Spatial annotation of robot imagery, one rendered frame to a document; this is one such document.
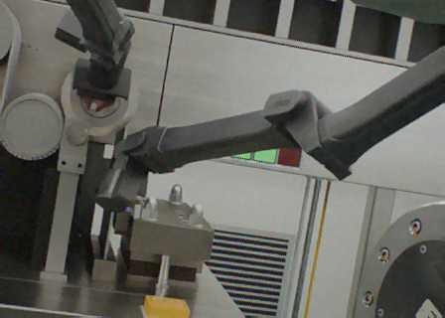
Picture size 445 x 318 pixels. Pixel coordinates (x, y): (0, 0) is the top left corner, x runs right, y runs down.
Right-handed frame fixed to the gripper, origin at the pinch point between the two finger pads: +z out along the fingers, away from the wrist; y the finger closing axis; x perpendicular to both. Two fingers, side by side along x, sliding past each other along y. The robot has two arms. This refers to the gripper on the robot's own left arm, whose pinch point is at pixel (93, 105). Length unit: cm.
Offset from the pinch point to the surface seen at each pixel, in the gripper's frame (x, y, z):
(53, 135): -2.9, -6.0, 8.1
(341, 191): 142, 157, 221
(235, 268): 105, 110, 252
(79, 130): -6.6, -1.9, -0.6
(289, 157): 18, 51, 29
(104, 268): -23.1, 8.6, 20.2
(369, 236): 14, 82, 51
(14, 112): -0.4, -14.0, 6.7
